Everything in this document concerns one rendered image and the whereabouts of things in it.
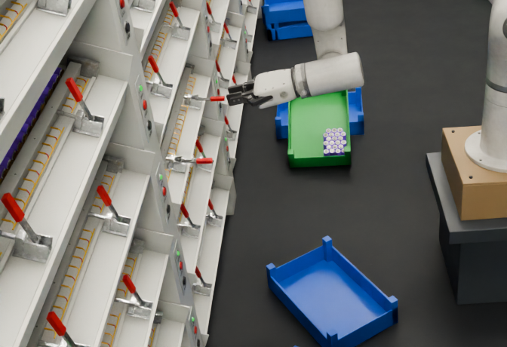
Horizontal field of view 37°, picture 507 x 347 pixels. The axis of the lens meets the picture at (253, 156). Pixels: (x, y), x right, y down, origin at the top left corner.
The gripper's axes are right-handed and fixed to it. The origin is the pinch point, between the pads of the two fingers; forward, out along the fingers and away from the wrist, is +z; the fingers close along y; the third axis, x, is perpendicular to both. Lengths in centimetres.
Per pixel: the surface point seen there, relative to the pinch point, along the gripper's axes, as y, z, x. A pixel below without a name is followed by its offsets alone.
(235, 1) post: 86, 12, -11
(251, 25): 127, 17, -39
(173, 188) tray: -34.1, 11.2, -0.4
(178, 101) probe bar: -3.8, 13.4, 3.6
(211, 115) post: 15.8, 12.6, -13.3
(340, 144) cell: 40, -17, -47
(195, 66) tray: 15.5, 12.2, 2.6
